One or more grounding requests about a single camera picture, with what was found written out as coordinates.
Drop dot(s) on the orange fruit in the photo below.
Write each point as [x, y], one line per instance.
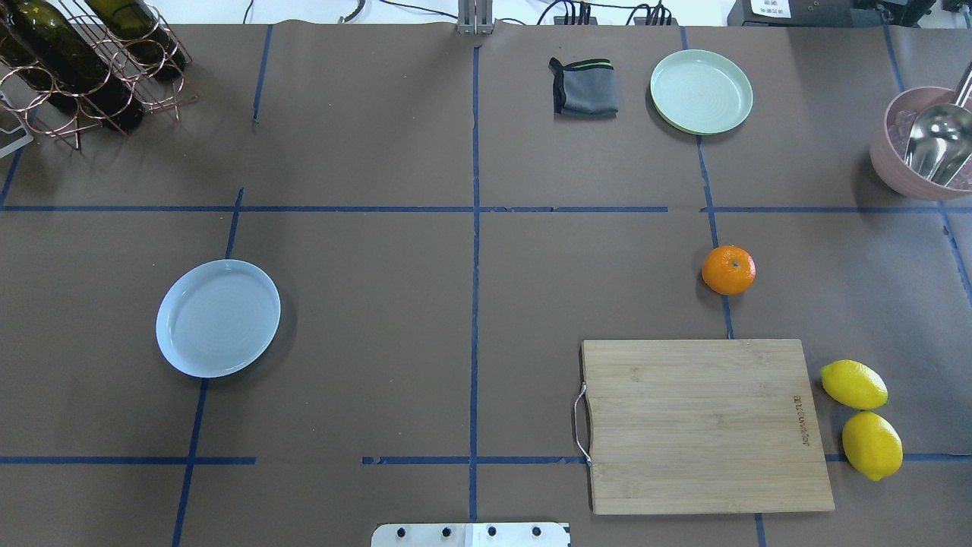
[729, 270]

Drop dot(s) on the light blue plate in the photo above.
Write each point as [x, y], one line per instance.
[218, 318]

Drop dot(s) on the light green plate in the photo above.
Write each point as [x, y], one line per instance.
[701, 92]

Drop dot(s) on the grey folded cloth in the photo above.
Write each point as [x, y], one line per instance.
[585, 89]

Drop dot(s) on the wooden cutting board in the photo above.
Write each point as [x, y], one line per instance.
[702, 427]

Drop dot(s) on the black computer box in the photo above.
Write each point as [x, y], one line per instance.
[836, 14]

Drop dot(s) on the yellow lemon near board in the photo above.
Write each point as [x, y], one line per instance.
[854, 384]

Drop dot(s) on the yellow lemon outer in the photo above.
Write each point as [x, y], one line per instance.
[872, 446]

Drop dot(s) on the pink bowl with ice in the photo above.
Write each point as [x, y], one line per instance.
[889, 141]

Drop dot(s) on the green wine bottle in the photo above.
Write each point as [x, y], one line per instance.
[143, 35]
[73, 63]

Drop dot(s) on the metal scoop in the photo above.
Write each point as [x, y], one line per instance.
[939, 142]

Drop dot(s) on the aluminium frame post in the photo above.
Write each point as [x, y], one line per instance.
[475, 17]

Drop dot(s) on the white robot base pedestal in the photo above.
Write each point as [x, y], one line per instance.
[473, 534]

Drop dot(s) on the copper wire bottle rack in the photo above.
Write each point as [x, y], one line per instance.
[31, 97]

